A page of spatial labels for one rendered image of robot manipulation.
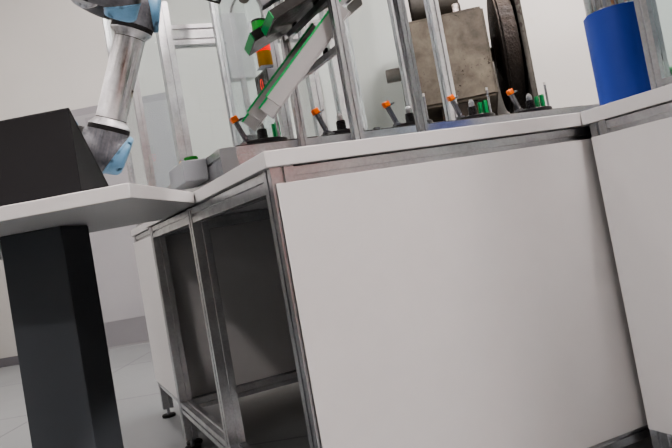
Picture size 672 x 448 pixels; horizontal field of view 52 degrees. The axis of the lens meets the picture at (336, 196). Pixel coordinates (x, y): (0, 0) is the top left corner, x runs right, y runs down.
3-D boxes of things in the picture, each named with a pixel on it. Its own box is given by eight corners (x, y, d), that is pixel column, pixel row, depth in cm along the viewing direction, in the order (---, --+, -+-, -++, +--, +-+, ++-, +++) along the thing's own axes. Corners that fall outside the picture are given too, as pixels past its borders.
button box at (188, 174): (184, 182, 187) (181, 160, 188) (171, 191, 207) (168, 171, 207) (209, 179, 190) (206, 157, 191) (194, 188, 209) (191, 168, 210)
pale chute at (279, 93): (281, 107, 151) (265, 95, 151) (273, 119, 164) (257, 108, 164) (351, 12, 157) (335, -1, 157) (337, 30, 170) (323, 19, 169)
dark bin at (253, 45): (254, 41, 167) (237, 15, 166) (249, 56, 180) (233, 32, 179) (345, -15, 174) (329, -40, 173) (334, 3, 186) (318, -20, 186)
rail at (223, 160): (225, 186, 176) (218, 144, 177) (167, 216, 258) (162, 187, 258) (246, 183, 179) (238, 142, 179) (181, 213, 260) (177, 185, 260)
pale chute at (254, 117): (261, 122, 165) (246, 111, 165) (255, 131, 178) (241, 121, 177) (326, 33, 171) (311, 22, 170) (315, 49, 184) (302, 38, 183)
